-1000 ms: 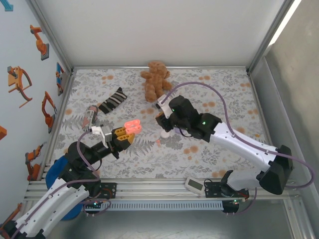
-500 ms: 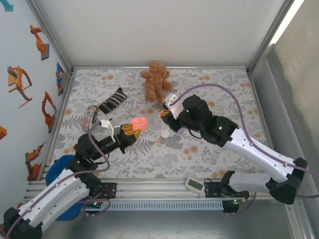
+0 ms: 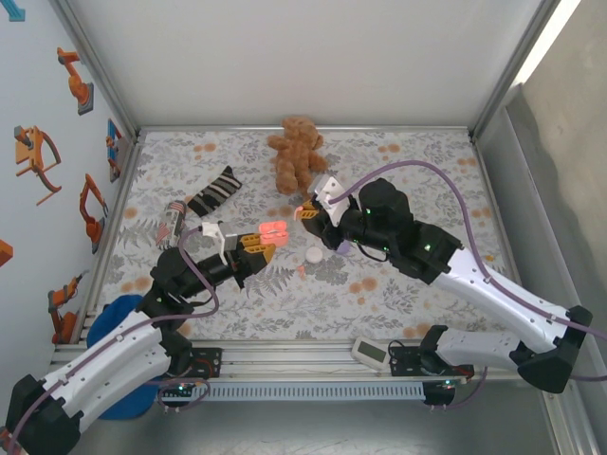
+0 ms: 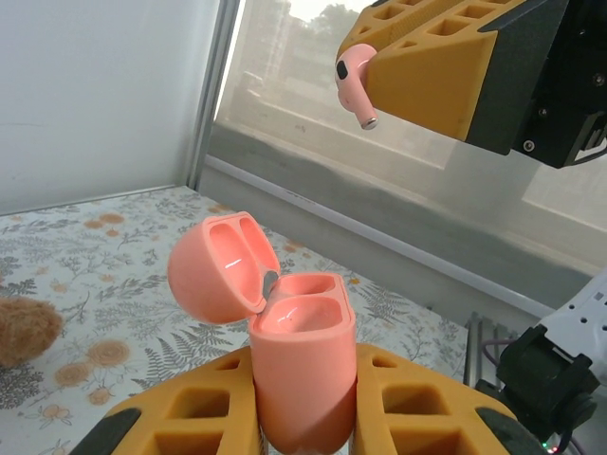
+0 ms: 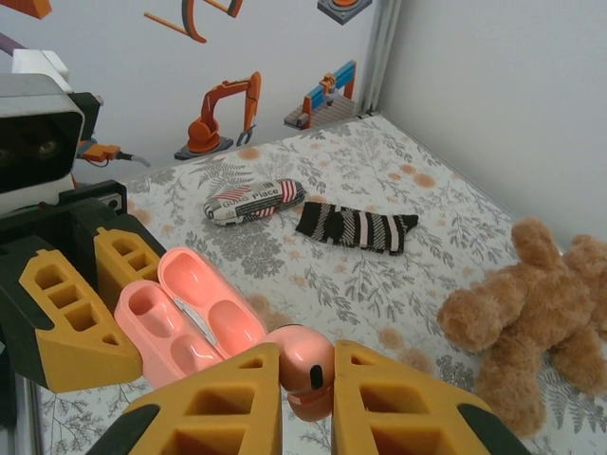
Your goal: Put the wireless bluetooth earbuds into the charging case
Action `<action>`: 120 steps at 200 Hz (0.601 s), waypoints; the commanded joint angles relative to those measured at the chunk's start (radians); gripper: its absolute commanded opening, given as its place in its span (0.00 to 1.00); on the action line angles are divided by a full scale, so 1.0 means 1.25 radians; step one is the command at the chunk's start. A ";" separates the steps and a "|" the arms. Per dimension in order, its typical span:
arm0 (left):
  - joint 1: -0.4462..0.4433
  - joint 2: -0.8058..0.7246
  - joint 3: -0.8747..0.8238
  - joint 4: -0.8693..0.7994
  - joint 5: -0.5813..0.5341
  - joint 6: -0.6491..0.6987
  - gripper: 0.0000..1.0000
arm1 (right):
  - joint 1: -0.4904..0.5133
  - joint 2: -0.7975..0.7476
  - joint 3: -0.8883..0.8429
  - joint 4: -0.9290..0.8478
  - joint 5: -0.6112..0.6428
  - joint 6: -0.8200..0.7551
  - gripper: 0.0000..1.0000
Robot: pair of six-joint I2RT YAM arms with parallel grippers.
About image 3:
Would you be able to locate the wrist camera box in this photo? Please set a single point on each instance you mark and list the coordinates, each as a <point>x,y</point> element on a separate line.
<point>230,242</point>
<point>329,189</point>

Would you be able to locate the floral patterned tablecloth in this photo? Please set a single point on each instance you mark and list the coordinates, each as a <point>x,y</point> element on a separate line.
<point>213,151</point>

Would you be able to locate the short aluminium frame rail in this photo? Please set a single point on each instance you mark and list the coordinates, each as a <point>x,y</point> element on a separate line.
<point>379,128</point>

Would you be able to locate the blue cap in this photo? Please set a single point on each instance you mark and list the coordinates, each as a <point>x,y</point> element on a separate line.
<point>114,313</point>

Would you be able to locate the small orange block sticker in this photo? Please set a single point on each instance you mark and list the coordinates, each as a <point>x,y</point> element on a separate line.
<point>5,251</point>

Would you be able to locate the aluminium side frame rail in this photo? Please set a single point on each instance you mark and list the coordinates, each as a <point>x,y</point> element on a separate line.
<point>117,199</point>
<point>494,189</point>

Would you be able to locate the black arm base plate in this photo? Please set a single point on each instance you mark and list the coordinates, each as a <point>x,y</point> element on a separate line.
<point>211,362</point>
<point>403,362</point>

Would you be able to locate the black grey striped sock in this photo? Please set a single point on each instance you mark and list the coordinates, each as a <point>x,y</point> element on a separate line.
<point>215,192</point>

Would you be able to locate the blue orange machine sticker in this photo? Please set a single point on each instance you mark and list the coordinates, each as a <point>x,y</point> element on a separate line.
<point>112,142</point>

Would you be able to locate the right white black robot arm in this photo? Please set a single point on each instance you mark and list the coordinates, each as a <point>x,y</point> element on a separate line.
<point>502,294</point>

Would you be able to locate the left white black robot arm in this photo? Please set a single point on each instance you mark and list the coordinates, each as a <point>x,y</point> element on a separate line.
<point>118,355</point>

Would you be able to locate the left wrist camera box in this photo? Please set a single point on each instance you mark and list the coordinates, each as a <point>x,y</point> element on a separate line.
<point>230,242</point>

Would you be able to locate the small flag print can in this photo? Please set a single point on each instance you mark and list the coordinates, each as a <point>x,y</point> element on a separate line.
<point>171,219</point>

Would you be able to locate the brown teddy bear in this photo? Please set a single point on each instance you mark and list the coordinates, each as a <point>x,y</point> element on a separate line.
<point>296,156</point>

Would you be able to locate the aluminium frame post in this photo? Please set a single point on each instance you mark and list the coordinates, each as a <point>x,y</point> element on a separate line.
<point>96,61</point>
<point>519,61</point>

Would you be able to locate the white earbud charging case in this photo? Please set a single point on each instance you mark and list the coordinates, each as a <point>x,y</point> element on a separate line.
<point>314,255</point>

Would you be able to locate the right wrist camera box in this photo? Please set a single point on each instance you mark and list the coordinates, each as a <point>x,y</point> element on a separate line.
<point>329,189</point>

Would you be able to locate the electronics board with LEDs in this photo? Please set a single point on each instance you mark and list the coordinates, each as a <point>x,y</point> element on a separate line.
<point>441,393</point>
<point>182,388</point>

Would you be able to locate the long aluminium base rail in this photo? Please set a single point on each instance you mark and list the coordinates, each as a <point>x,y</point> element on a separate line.
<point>284,360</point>

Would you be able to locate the blue wall sticker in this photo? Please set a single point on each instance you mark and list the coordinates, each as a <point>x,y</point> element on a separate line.
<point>14,14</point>

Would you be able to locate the pink earbud charging case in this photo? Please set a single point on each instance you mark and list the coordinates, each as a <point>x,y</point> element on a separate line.
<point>275,234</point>

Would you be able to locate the white digital timer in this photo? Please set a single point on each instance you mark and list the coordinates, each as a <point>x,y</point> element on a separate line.
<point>371,351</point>

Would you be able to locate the orange claw gripper sticker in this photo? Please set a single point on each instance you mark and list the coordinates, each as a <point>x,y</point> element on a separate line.
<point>26,151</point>

